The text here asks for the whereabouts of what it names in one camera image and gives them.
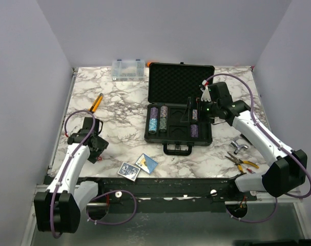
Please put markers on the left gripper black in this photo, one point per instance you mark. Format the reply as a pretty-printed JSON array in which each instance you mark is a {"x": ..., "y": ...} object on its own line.
[{"x": 102, "y": 145}]

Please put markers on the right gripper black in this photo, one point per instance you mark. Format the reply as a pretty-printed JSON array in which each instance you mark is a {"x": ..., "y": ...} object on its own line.
[{"x": 185, "y": 117}]

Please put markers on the blue tan 10 chip stack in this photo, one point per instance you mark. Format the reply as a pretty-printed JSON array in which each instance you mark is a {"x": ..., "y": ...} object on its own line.
[{"x": 194, "y": 115}]

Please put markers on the purple 500 chip stack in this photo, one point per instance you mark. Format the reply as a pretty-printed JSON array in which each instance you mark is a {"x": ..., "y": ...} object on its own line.
[{"x": 194, "y": 131}]

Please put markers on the ace of spades card deck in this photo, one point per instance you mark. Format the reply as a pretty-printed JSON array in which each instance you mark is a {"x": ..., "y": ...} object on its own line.
[{"x": 146, "y": 163}]

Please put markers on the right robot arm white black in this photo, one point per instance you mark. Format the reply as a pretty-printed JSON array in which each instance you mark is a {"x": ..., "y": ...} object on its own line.
[{"x": 287, "y": 167}]

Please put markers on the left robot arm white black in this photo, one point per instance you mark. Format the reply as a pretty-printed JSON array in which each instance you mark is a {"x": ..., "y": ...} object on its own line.
[{"x": 58, "y": 208}]

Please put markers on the black poker set case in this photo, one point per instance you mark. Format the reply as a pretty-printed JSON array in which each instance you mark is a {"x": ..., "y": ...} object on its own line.
[{"x": 170, "y": 85}]

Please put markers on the dark green chip stack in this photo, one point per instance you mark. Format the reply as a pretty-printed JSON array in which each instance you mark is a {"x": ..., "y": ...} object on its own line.
[{"x": 163, "y": 124}]

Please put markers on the yellow black utility knife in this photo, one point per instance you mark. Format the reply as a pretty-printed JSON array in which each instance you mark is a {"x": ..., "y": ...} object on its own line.
[{"x": 96, "y": 103}]

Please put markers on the purple chip stack back left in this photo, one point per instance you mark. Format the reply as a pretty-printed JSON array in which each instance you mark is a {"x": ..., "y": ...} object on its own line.
[{"x": 153, "y": 113}]

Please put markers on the blue back card deck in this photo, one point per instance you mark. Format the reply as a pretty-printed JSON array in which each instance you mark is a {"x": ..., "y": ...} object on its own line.
[{"x": 128, "y": 171}]

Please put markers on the light blue chip stack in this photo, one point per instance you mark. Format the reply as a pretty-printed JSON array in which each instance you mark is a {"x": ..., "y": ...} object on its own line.
[{"x": 153, "y": 125}]

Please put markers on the silver metal clamp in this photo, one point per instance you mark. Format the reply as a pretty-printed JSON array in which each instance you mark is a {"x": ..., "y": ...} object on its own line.
[{"x": 238, "y": 147}]

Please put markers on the clear plastic organizer box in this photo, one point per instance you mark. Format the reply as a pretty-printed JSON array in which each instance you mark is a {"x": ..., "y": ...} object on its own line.
[{"x": 124, "y": 70}]

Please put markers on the yellow handled pliers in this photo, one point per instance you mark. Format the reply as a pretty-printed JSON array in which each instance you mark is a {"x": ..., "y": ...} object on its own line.
[{"x": 239, "y": 163}]

